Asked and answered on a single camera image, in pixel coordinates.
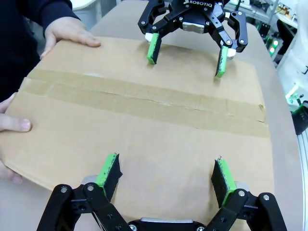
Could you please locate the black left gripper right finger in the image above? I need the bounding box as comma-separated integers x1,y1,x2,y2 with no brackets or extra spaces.
204,158,288,231

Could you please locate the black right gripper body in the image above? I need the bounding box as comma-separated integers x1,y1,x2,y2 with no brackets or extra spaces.
167,0,226,33

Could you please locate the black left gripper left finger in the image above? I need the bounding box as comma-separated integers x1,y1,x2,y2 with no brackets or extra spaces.
37,153,132,231

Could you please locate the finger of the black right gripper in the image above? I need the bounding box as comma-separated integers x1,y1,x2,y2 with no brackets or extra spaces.
137,0,185,65
204,6,248,79

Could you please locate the brown cardboard box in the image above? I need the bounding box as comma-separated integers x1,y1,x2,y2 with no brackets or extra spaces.
0,36,276,227

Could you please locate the person left forearm navy sleeve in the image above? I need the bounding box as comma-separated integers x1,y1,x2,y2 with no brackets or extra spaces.
40,0,81,32

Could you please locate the black control box green light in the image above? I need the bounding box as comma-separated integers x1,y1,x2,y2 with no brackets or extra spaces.
291,101,308,136

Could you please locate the person left hand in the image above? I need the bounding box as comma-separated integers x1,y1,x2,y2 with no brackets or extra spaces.
39,16,102,60

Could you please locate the person right hand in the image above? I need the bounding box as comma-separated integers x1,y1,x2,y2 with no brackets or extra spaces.
0,92,33,185

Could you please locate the black device with green lights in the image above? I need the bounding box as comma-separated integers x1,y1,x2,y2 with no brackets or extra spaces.
257,22,280,59

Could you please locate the brown packing tape strip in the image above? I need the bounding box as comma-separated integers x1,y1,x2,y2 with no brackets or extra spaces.
19,69,270,138

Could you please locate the person navy torso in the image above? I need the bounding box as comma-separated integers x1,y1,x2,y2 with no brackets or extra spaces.
0,0,49,103

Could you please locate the aluminium profile rail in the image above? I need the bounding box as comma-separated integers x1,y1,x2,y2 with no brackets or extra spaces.
296,133,308,231

